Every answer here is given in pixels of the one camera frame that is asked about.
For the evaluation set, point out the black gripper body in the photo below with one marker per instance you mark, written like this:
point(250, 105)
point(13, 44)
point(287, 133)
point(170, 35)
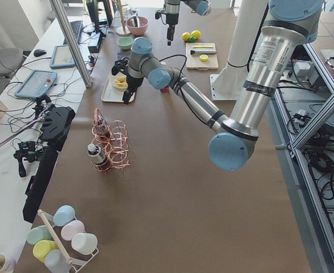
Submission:
point(171, 17)
point(133, 81)

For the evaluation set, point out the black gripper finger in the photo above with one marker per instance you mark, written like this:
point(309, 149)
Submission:
point(132, 94)
point(172, 32)
point(126, 96)
point(169, 36)

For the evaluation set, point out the tea bottle white cap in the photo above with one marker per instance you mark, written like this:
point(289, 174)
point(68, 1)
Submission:
point(166, 89)

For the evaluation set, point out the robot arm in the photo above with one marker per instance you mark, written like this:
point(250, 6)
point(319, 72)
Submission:
point(287, 25)
point(172, 7)

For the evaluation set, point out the cream rectangular serving tray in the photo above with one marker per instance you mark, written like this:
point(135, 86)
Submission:
point(110, 93)

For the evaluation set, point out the tea bottle back left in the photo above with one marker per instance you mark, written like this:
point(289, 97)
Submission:
point(100, 125)

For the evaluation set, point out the tea bottle front rack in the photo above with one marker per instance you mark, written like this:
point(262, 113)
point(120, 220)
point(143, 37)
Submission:
point(97, 156)

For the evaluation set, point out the round cream plate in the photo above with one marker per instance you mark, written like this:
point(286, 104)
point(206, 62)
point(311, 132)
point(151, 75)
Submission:
point(114, 77)

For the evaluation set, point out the yellow lemon lower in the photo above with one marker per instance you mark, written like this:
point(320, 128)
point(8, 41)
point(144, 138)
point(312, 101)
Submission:
point(185, 36)

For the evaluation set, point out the yellow lemon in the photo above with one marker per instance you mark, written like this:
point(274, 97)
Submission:
point(196, 34)
point(185, 36)

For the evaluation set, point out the green lime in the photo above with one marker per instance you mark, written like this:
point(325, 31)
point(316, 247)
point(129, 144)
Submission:
point(192, 39)

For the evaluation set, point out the yellow lemon upper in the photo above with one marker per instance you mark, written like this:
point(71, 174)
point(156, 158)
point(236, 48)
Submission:
point(196, 34)

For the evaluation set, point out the pink ice bowl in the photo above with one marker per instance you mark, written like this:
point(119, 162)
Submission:
point(142, 29)

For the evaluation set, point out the yellow plastic knife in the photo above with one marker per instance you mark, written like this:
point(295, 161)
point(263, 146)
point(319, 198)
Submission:
point(203, 46)

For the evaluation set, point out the steel muddler black tip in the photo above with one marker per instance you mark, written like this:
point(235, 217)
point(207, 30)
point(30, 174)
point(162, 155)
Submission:
point(202, 52)

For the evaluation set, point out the wooden cutting board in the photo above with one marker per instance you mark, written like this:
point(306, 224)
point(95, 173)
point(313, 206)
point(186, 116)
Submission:
point(193, 61)

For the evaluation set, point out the mint green bowl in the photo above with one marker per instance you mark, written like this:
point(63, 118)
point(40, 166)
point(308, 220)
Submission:
point(125, 43)

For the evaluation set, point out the half lemon slice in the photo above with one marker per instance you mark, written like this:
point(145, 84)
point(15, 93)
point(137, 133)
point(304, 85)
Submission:
point(203, 58)

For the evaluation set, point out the round wooden stand base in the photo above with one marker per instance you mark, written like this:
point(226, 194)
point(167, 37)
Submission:
point(122, 31)

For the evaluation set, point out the blue teach pendant far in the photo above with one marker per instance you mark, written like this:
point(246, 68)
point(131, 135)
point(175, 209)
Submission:
point(61, 58)

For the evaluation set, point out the blue teach pendant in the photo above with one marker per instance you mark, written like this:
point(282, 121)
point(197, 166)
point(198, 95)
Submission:
point(36, 84)
point(61, 58)

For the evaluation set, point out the black keyboard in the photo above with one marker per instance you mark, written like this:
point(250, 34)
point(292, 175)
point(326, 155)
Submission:
point(77, 27)

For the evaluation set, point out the blue teach pendant near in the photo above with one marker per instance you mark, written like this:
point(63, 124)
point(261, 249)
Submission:
point(36, 84)

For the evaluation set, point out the black computer mouse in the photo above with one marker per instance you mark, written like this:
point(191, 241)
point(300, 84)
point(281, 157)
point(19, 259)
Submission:
point(39, 52)

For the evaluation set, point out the light blue cup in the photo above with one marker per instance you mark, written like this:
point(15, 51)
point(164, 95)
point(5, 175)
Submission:
point(64, 215)

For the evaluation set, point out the pink cup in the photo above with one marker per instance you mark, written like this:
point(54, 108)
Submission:
point(71, 229)

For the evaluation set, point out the white cup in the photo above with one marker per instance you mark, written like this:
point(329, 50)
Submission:
point(84, 243)

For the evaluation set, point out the green cup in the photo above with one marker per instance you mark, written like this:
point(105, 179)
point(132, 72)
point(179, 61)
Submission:
point(37, 234)

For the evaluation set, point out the yellow cup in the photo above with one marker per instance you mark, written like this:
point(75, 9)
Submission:
point(42, 248)

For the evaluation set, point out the grey blue cup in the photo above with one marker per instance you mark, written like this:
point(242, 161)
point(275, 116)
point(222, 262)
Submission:
point(56, 263)

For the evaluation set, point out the braided ring donut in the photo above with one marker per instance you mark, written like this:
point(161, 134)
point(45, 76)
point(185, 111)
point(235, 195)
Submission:
point(121, 82)

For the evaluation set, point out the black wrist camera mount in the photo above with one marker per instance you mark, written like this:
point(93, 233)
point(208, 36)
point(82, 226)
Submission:
point(120, 66)

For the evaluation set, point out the copper wire bottle rack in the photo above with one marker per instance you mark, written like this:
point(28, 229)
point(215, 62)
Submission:
point(116, 148)

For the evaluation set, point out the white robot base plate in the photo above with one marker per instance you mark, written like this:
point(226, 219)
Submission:
point(226, 86)

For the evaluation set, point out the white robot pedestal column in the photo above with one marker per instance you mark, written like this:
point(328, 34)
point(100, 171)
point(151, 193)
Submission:
point(250, 16)

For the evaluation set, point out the aluminium frame post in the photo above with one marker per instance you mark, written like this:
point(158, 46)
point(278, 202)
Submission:
point(62, 18)

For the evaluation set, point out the white wire cup rack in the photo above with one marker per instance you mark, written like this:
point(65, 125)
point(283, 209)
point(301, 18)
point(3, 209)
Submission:
point(77, 260)

